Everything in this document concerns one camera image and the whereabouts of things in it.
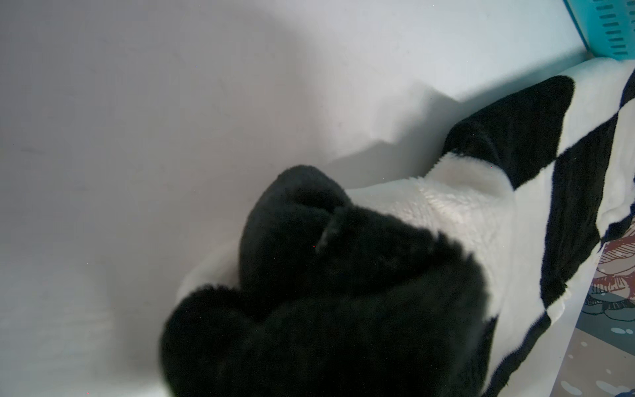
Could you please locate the teal plastic basket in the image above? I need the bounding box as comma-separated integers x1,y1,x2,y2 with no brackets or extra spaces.
566,0,635,61

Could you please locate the black white checkered pillowcase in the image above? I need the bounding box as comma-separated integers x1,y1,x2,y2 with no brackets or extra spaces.
159,58,634,396

